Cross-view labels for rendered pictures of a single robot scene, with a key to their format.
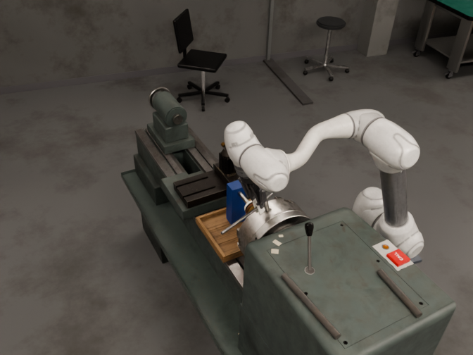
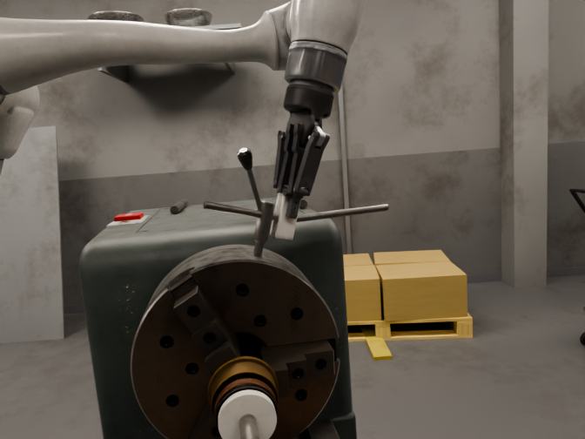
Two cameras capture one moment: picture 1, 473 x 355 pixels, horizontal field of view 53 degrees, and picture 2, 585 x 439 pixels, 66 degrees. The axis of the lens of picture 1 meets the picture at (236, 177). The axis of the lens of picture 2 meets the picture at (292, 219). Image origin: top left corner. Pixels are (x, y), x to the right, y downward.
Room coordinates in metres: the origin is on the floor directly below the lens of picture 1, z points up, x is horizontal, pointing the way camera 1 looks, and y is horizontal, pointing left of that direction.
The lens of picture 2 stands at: (2.07, 0.16, 1.38)
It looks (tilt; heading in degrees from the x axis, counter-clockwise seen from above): 8 degrees down; 200
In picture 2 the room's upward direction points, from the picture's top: 4 degrees counter-clockwise
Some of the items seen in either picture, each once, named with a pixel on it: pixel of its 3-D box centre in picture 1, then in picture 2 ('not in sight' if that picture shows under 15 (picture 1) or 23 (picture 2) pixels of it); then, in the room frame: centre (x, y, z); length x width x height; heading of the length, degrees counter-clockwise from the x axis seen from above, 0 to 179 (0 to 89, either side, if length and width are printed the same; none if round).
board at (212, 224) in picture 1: (241, 227); not in sight; (1.71, -0.03, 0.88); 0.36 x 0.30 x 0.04; 119
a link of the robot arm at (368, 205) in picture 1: (371, 209); not in sight; (1.78, -0.67, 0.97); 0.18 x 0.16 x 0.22; 30
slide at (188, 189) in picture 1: (217, 183); not in sight; (1.97, 0.10, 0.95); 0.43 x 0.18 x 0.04; 119
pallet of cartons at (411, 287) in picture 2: not in sight; (376, 292); (-1.42, -0.43, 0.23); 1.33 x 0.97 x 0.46; 110
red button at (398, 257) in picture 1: (398, 258); (129, 218); (1.19, -0.59, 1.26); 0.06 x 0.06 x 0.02; 29
